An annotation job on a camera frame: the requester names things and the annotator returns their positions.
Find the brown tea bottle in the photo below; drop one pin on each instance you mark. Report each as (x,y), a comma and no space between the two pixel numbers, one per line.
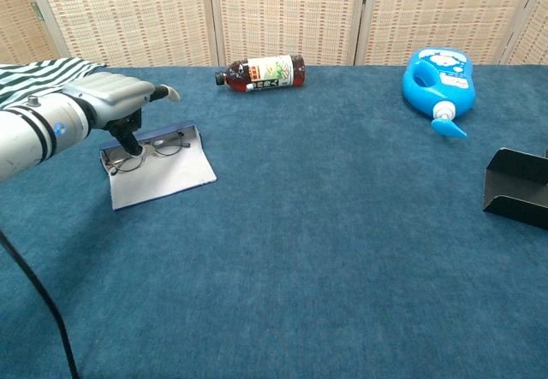
(265,73)

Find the blue glasses case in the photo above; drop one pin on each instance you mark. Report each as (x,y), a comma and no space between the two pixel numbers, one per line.
(171,173)

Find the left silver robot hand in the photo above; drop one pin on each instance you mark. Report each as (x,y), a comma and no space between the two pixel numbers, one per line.
(111,92)

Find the black plastic bin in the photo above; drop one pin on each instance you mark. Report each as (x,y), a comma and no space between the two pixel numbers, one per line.
(518,182)

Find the bamboo folding screen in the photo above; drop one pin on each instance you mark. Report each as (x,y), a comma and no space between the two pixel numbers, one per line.
(282,15)

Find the green white striped cloth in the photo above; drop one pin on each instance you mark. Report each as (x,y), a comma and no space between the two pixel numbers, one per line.
(38,75)

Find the wire-frame eyeglasses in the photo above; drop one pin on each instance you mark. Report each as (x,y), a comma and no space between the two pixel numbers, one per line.
(149,143)

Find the blue cartoon pump bottle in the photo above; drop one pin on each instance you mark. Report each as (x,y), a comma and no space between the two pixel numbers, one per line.
(445,84)

